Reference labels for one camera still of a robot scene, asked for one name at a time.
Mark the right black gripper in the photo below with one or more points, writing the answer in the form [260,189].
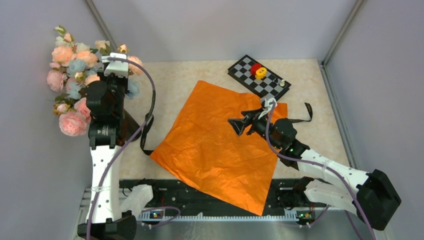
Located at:
[251,117]

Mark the pink and white flower stems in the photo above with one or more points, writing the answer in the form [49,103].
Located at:
[57,76]

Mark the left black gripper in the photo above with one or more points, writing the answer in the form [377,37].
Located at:
[101,74]

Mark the peach flower stem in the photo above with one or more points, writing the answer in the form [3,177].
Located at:
[133,69]
[66,51]
[84,79]

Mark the yellow ring toy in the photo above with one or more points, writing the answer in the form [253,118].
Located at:
[260,73]

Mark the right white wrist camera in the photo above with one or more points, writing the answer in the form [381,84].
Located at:
[267,103]

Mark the red round toy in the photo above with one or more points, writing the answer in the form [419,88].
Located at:
[254,68]

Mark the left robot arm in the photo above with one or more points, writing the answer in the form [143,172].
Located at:
[110,131]

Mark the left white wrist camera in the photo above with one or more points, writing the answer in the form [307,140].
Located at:
[113,64]

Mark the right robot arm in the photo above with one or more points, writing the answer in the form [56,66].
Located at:
[369,195]

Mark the pink flower stem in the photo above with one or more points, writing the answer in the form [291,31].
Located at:
[74,119]

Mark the blue flower stem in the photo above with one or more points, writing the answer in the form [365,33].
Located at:
[73,89]

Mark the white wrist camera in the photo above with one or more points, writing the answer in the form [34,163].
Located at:
[113,64]
[267,103]

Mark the black cylindrical vase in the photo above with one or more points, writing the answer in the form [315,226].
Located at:
[131,125]

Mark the orange wrapping paper sheet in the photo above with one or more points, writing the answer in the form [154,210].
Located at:
[203,150]

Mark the black white chessboard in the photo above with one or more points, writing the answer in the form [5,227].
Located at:
[266,87]

